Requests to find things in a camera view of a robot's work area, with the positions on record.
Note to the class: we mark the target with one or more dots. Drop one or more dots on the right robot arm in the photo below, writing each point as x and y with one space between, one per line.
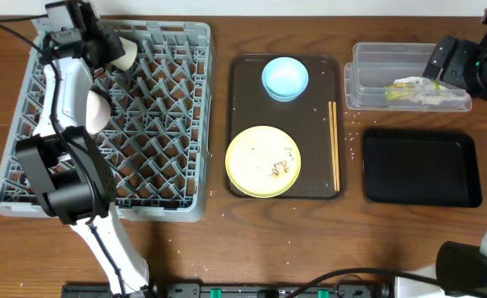
460 269

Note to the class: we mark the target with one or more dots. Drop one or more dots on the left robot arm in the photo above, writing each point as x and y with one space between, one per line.
66 170

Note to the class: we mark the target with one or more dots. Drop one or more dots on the light blue saucer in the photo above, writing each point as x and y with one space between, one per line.
284 78

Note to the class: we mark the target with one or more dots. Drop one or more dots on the grey plastic dishwasher rack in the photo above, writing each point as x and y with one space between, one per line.
157 139

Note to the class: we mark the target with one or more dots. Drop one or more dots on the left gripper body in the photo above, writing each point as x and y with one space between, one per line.
105 50

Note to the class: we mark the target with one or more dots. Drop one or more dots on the white paper napkin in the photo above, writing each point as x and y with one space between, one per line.
443 95

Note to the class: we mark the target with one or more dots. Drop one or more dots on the black plastic tray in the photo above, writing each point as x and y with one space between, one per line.
436 168

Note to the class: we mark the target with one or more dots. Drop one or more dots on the dark brown serving tray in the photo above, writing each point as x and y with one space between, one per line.
305 119

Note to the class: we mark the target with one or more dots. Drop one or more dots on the left wooden chopstick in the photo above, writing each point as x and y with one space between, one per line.
332 144

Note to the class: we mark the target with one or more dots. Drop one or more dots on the green yellow snack wrapper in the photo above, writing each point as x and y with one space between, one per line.
416 91

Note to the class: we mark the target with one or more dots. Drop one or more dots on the pink bowl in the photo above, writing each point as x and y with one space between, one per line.
98 113

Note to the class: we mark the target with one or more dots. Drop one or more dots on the wooden chopstick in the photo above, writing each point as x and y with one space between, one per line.
332 144
336 146

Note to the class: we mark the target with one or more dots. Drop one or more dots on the yellow plate with leftovers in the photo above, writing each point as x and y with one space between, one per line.
263 162

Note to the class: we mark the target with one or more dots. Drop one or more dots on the right wooden chopstick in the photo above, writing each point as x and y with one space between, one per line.
336 146

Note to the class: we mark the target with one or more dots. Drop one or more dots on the white cup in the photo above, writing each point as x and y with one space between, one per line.
125 61

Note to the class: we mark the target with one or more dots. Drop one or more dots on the clear plastic waste bin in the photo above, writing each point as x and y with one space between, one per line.
376 65

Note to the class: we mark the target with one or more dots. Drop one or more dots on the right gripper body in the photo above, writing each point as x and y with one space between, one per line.
438 60

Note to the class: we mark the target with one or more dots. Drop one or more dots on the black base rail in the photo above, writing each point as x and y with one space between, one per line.
190 290

